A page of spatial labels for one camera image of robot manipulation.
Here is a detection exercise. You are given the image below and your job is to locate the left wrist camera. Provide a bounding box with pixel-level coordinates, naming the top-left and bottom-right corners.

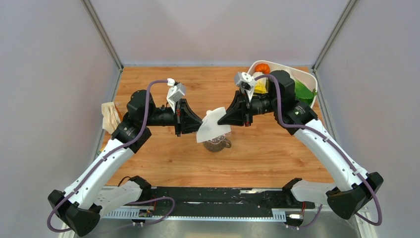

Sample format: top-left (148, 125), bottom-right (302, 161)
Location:
top-left (166, 78), bottom-right (186, 113)

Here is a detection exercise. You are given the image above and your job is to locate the green toy bok choy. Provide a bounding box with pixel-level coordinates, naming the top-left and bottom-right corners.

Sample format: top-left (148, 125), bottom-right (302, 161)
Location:
top-left (288, 71), bottom-right (318, 108)

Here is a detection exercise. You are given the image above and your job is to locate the orange toy pumpkin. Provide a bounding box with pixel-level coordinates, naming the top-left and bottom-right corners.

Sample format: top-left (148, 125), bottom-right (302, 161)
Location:
top-left (254, 63), bottom-right (270, 74)

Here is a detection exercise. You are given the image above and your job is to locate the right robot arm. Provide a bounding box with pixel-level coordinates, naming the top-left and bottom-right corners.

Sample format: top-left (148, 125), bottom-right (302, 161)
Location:
top-left (218, 70), bottom-right (383, 225)

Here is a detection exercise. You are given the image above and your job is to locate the white paper coffee filter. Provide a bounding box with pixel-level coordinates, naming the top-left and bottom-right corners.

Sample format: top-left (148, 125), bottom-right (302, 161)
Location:
top-left (196, 107), bottom-right (231, 143)

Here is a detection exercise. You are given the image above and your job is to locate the stack of paper filters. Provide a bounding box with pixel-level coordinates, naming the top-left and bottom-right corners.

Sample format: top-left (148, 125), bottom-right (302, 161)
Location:
top-left (101, 102), bottom-right (123, 134)

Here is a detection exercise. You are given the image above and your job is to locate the yellow toy cabbage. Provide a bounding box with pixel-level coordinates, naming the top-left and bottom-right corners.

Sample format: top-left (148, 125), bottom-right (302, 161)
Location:
top-left (254, 77), bottom-right (268, 94)

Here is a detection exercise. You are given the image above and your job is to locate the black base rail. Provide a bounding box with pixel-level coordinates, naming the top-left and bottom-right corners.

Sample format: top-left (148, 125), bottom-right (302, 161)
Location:
top-left (125, 186), bottom-right (315, 221)

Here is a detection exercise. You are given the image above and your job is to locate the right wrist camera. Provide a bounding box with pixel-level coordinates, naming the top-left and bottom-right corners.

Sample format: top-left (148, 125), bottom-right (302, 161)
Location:
top-left (234, 72), bottom-right (256, 101)

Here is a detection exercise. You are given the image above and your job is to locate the clear glass dripper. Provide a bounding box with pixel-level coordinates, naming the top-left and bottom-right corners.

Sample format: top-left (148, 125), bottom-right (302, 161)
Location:
top-left (209, 132), bottom-right (231, 144)

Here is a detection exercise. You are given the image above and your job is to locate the glass coffee server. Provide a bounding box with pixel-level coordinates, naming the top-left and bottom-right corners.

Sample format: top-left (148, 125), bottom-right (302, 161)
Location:
top-left (203, 135), bottom-right (232, 153)

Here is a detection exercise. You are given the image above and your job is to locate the white vegetable tray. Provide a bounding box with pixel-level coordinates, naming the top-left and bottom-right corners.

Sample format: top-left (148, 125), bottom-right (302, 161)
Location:
top-left (247, 60), bottom-right (318, 106)

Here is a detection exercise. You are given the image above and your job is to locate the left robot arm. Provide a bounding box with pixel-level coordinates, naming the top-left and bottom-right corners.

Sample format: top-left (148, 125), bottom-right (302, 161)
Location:
top-left (48, 85), bottom-right (202, 237)

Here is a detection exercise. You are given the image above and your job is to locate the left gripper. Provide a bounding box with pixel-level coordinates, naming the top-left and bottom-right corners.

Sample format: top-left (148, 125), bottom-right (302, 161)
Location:
top-left (143, 98), bottom-right (210, 137)

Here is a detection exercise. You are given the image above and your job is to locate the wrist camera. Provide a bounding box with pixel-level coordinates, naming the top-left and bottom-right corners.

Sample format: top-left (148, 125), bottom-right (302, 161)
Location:
top-left (166, 78), bottom-right (186, 113)
top-left (234, 72), bottom-right (256, 101)

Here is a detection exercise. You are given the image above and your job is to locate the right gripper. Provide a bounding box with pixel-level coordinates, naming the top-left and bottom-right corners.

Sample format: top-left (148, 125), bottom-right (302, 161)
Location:
top-left (217, 87), bottom-right (280, 127)

